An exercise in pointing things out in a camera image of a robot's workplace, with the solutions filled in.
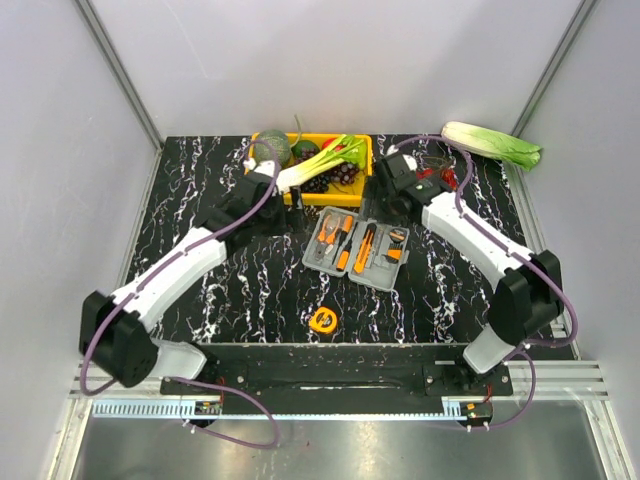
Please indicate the orange black screwdriver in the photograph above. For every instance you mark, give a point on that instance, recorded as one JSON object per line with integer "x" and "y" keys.
{"x": 344, "y": 230}
{"x": 345, "y": 254}

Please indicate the red tomato in tray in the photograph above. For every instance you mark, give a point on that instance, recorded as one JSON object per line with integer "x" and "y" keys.
{"x": 331, "y": 143}

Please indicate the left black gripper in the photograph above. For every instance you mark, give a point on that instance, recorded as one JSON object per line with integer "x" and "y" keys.
{"x": 282, "y": 211}

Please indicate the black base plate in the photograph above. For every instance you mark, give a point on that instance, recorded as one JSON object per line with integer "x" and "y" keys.
{"x": 341, "y": 379}

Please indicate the green fruit in tray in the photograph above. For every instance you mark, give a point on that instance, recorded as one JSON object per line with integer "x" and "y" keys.
{"x": 304, "y": 150}

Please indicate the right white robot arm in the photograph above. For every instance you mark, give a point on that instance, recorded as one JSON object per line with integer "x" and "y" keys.
{"x": 527, "y": 286}

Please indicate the yellow tape measure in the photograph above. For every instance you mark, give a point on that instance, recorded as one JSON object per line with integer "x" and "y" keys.
{"x": 324, "y": 321}

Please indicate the orange utility knife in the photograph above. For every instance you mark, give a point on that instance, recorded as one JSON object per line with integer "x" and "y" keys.
{"x": 365, "y": 248}

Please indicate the dark purple grape bunch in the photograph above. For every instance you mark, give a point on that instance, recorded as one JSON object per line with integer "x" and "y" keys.
{"x": 341, "y": 175}

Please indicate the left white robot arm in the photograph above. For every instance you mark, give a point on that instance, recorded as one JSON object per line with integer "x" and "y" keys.
{"x": 115, "y": 328}

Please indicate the napa cabbage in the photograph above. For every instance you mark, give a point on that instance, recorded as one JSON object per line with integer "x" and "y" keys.
{"x": 492, "y": 144}

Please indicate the red cherry bunch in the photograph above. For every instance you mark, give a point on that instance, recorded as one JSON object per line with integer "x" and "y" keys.
{"x": 438, "y": 167}

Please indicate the orange pliers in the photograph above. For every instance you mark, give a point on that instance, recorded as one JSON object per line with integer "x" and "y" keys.
{"x": 326, "y": 237}

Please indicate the grey plastic tool case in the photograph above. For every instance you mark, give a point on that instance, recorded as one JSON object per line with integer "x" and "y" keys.
{"x": 382, "y": 278}

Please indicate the green cantaloupe melon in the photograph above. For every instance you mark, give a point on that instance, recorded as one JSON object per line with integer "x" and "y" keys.
{"x": 272, "y": 145}

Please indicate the clear test pen screwdriver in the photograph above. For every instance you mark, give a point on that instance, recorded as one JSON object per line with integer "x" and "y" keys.
{"x": 377, "y": 252}

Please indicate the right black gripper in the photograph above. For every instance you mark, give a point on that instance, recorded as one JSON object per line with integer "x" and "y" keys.
{"x": 379, "y": 198}

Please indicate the white green leek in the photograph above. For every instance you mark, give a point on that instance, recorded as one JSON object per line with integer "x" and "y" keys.
{"x": 354, "y": 151}

